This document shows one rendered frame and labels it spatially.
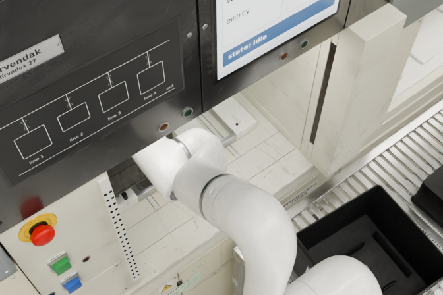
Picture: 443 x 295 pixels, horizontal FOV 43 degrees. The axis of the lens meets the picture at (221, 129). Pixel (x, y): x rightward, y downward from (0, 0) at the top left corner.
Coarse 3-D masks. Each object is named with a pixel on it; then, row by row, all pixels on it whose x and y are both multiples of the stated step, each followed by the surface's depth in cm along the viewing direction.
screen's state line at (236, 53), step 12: (324, 0) 101; (300, 12) 98; (312, 12) 101; (276, 24) 96; (288, 24) 99; (264, 36) 96; (276, 36) 99; (240, 48) 94; (252, 48) 97; (228, 60) 94
